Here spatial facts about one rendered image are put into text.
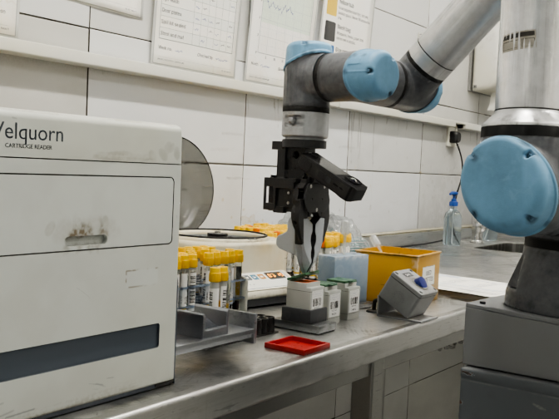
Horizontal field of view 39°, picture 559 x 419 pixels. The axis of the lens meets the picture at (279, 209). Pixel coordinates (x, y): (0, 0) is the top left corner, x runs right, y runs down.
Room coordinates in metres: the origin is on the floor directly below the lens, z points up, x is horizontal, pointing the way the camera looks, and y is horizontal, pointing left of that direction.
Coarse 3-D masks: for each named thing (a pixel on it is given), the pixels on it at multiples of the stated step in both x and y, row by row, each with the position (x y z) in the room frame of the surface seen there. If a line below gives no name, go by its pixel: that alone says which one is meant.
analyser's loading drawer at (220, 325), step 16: (192, 320) 0.99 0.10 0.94; (208, 320) 1.03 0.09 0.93; (224, 320) 1.02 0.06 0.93; (240, 320) 1.07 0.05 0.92; (256, 320) 1.06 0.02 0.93; (176, 336) 0.99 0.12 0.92; (192, 336) 0.99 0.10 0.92; (208, 336) 0.99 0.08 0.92; (224, 336) 1.00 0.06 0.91; (240, 336) 1.03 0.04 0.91; (176, 352) 0.94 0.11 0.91
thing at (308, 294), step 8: (288, 280) 1.27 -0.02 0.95; (296, 280) 1.27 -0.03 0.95; (304, 280) 1.28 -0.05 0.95; (312, 280) 1.28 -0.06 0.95; (288, 288) 1.26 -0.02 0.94; (296, 288) 1.26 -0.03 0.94; (304, 288) 1.25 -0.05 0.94; (312, 288) 1.24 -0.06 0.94; (320, 288) 1.26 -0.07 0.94; (288, 296) 1.26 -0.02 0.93; (296, 296) 1.25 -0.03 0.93; (304, 296) 1.25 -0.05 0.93; (312, 296) 1.24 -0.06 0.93; (320, 296) 1.26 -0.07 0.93; (288, 304) 1.26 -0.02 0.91; (296, 304) 1.25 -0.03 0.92; (304, 304) 1.25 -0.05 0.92; (312, 304) 1.24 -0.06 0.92; (320, 304) 1.26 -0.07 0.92
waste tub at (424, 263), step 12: (360, 252) 1.58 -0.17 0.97; (372, 252) 1.57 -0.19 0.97; (384, 252) 1.69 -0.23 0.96; (396, 252) 1.68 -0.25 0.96; (408, 252) 1.66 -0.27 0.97; (420, 252) 1.65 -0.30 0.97; (432, 252) 1.64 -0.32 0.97; (372, 264) 1.57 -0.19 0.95; (384, 264) 1.56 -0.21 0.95; (396, 264) 1.54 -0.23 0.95; (408, 264) 1.53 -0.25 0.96; (420, 264) 1.54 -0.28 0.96; (432, 264) 1.59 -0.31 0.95; (372, 276) 1.57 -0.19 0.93; (384, 276) 1.55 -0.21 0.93; (420, 276) 1.54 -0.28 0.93; (432, 276) 1.60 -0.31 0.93; (372, 288) 1.57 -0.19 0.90; (372, 300) 1.57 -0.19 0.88
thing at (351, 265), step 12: (324, 264) 1.45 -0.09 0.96; (336, 264) 1.44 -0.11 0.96; (348, 264) 1.46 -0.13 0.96; (360, 264) 1.49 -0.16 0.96; (324, 276) 1.45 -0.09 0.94; (336, 276) 1.44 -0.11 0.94; (348, 276) 1.46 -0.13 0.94; (360, 276) 1.49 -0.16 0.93; (360, 288) 1.49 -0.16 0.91; (360, 300) 1.49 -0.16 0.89
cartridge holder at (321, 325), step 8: (288, 312) 1.26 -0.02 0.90; (296, 312) 1.25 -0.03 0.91; (304, 312) 1.24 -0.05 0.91; (312, 312) 1.24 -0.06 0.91; (320, 312) 1.26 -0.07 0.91; (280, 320) 1.26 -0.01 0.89; (288, 320) 1.26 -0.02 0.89; (296, 320) 1.25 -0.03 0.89; (304, 320) 1.24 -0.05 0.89; (312, 320) 1.24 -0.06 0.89; (320, 320) 1.26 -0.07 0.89; (296, 328) 1.24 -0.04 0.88; (304, 328) 1.24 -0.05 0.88; (312, 328) 1.23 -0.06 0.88; (320, 328) 1.23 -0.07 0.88; (328, 328) 1.25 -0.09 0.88
